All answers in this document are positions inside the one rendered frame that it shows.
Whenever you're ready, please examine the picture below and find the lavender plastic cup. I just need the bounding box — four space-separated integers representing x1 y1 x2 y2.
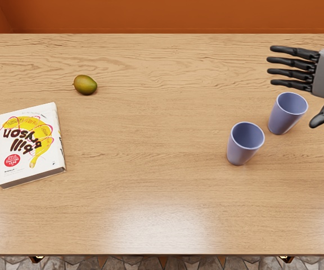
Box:
267 92 309 136
226 121 266 167

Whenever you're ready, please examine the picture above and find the green-yellow mango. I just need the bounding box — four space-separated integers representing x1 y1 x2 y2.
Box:
72 74 98 96

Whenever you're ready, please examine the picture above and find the white and yellow book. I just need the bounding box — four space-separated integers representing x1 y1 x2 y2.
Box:
0 101 67 190

